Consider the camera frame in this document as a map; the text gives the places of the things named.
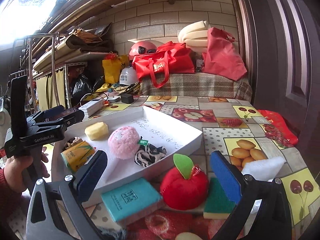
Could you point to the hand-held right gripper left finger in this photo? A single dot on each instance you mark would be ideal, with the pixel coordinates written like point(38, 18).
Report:
point(92, 170)

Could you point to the person's left hand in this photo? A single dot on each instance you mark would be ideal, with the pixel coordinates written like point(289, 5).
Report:
point(12, 165)

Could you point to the pale yellow sponge lump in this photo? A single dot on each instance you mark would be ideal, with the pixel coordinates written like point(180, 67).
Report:
point(96, 131)

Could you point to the teal tissue packet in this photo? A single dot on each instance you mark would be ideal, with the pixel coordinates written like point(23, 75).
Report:
point(130, 197)

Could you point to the plain red non-woven bag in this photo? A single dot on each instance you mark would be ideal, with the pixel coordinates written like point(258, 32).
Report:
point(222, 57)

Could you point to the black plastic bag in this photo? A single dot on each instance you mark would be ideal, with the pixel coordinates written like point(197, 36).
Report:
point(80, 85)

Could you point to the yellow curtain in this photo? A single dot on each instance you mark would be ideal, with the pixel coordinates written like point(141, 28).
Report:
point(47, 92)

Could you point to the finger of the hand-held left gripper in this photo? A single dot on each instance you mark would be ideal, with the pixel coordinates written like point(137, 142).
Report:
point(53, 111)
point(50, 125)

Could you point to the chrome tube rack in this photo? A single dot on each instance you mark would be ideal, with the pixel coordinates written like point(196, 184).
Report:
point(52, 55)

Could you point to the pink plush ball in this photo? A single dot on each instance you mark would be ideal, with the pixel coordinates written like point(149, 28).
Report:
point(122, 142)

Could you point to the stack of brown paper bags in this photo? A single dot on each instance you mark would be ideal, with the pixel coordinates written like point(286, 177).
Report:
point(82, 40)

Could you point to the red plush apple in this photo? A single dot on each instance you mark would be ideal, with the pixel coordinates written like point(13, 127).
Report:
point(185, 190)

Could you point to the green and yellow scouring sponge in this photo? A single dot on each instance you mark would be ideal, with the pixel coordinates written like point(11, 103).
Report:
point(216, 200)

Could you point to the brown metal door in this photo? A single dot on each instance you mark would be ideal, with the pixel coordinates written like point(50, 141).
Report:
point(287, 55)

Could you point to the white power bank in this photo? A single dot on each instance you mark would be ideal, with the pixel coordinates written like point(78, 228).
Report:
point(91, 107)

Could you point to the black and white cloth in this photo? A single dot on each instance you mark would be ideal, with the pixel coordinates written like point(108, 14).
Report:
point(147, 156)

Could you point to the fruit print tablecloth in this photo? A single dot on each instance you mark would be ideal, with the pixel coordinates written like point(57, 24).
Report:
point(220, 135)

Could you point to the pink helmet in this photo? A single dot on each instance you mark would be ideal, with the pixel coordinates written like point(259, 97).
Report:
point(140, 48)

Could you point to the black power adapter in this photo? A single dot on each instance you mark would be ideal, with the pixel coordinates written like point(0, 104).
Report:
point(127, 98)

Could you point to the yellow tissue packet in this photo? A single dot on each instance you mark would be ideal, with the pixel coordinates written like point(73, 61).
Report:
point(76, 155)

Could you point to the flat red printed bag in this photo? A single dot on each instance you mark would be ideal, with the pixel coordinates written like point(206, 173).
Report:
point(280, 127)

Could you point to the yellow gift bag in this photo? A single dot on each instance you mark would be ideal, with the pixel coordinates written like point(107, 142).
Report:
point(112, 71)

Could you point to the plaid blanket covered box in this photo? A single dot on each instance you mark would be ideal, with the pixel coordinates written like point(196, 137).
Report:
point(195, 85)

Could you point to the grey metal shelf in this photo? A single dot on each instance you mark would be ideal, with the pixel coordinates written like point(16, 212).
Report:
point(75, 63)

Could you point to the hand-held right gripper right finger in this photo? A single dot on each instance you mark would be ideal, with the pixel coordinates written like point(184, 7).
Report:
point(225, 175)

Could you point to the white foam sheet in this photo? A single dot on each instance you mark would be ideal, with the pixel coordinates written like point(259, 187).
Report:
point(262, 167)

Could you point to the white helmet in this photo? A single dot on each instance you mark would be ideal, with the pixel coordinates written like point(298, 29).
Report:
point(127, 76)

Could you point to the white foam rolls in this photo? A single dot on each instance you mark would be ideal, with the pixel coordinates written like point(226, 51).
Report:
point(192, 36)

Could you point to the white shallow cardboard box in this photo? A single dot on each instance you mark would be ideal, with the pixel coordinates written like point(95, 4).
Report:
point(155, 130)

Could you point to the person's left forearm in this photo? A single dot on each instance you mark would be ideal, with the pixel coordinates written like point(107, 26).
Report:
point(10, 200)

